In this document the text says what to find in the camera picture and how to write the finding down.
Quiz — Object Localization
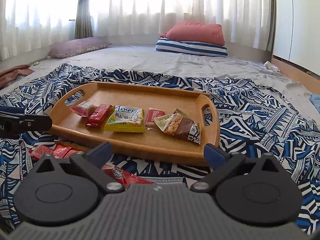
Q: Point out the red label cracker pack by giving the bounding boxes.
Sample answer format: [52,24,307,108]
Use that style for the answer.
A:
[52,141,88,159]

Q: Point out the long red snack bar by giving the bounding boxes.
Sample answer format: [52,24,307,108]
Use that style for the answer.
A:
[101,164,153,189]

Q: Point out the small red snack bar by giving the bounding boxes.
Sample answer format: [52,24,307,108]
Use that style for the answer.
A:
[86,104,113,127]

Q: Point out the yellow Americ snack pack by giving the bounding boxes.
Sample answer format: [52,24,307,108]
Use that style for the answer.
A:
[104,105,146,133]

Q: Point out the pink clear snack packet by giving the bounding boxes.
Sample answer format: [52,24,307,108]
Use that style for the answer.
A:
[71,101,97,118]

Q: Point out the brown peanut snack pack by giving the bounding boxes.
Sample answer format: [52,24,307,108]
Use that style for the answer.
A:
[163,108,201,145]

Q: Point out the red Biscoff biscuit pack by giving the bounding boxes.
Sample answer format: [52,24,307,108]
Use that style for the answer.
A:
[145,108,165,128]

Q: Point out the pale yellow snack packet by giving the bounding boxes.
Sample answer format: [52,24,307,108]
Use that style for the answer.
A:
[153,114,173,132]

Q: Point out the white pink snack packet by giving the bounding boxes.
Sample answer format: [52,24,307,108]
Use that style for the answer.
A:
[30,145,54,160]

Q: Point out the brown red cloth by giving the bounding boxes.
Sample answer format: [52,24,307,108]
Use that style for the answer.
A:
[0,64,34,88]

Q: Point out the wooden serving tray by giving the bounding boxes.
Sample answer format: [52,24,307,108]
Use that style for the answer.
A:
[50,82,220,166]

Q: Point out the purple pillow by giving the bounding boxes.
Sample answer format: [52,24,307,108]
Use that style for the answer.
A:
[48,37,111,59]

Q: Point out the grey bed sheet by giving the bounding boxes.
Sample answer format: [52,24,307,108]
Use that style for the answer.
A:
[1,47,319,122]

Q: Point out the blue cloth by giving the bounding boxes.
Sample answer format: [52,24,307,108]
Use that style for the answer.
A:
[309,93,320,113]

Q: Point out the white sheer curtain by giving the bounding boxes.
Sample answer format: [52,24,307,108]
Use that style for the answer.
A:
[1,0,274,61]

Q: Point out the green drape curtain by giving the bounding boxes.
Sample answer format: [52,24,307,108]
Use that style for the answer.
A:
[74,0,93,39]

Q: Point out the red pillow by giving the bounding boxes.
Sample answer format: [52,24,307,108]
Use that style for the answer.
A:
[161,22,225,46]

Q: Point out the blue white striped pillow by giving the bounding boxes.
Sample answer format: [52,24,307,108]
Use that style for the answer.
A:
[155,37,228,57]

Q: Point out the white wardrobe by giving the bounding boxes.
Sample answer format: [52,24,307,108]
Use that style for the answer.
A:
[273,0,320,74]

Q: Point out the wooden bed frame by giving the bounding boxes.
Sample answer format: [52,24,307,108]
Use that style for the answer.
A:
[271,57,320,94]

